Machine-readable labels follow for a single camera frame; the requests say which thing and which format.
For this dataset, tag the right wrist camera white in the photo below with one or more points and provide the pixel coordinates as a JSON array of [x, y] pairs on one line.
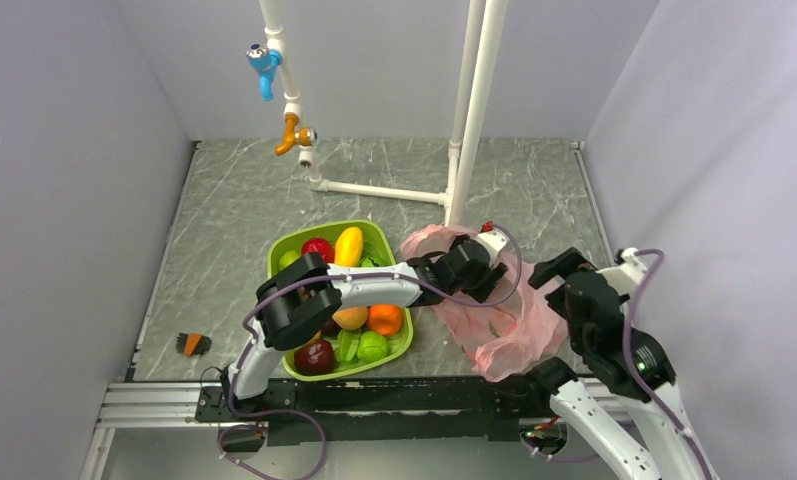
[[629, 272]]

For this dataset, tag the yellow fake mango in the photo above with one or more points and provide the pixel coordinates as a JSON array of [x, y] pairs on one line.
[[348, 248]]

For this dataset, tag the green fake lime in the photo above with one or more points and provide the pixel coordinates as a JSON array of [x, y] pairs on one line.
[[372, 347]]

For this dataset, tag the orange tap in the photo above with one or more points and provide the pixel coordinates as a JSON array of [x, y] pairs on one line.
[[294, 135]]

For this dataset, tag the dark red fake apple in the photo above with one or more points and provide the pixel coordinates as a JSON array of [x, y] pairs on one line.
[[315, 358]]

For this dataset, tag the blue tap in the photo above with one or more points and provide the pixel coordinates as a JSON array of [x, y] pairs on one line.
[[265, 62]]

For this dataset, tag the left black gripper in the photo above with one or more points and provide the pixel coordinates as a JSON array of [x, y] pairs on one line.
[[481, 290]]

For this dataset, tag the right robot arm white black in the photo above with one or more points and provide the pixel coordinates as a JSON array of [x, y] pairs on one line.
[[643, 380]]

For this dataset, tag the green fake starfruit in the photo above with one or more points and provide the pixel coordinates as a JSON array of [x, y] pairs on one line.
[[348, 344]]

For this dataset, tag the white pvc pipe frame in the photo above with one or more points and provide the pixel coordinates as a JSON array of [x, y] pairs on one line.
[[484, 28]]

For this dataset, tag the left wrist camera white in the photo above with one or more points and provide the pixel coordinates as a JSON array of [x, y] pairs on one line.
[[493, 239]]

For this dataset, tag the orange fake tangerine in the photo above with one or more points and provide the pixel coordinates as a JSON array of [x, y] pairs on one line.
[[385, 319]]

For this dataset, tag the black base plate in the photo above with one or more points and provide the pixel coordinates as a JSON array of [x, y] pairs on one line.
[[398, 408]]

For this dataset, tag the fake peach orange pink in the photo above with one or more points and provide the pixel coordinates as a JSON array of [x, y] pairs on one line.
[[351, 318]]

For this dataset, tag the pink plastic bag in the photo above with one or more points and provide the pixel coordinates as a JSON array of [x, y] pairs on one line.
[[508, 338]]

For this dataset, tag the small orange black object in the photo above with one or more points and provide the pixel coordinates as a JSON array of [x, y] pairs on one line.
[[192, 344]]

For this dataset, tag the red fake fruit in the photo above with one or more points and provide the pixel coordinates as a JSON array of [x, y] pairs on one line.
[[320, 246]]

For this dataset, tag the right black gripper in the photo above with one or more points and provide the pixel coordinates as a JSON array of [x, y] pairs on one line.
[[544, 271]]

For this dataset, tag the green plastic tray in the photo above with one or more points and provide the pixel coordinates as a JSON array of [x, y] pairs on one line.
[[372, 234]]

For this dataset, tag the fake green leaves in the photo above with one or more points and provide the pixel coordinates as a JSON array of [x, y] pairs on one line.
[[370, 258]]

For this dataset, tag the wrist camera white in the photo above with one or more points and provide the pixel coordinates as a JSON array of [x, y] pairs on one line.
[[493, 239], [629, 272]]

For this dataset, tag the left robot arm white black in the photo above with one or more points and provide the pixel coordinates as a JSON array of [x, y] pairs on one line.
[[294, 304]]

